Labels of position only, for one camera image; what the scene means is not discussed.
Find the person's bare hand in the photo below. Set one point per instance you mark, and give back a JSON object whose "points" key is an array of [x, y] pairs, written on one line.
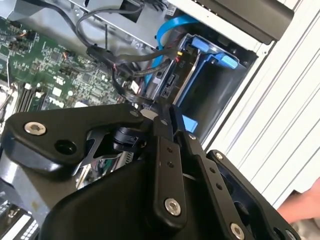
{"points": [[305, 202]]}

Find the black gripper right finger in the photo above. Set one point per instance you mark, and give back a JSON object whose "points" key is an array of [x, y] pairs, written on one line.
{"points": [[197, 160]]}

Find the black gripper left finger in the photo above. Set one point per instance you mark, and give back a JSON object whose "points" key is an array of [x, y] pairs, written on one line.
{"points": [[62, 120]]}

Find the blue disk carrier with disk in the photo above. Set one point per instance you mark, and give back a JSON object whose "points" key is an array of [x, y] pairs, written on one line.
{"points": [[228, 62]]}

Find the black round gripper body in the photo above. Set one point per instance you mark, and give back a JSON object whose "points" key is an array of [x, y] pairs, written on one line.
{"points": [[112, 205]]}

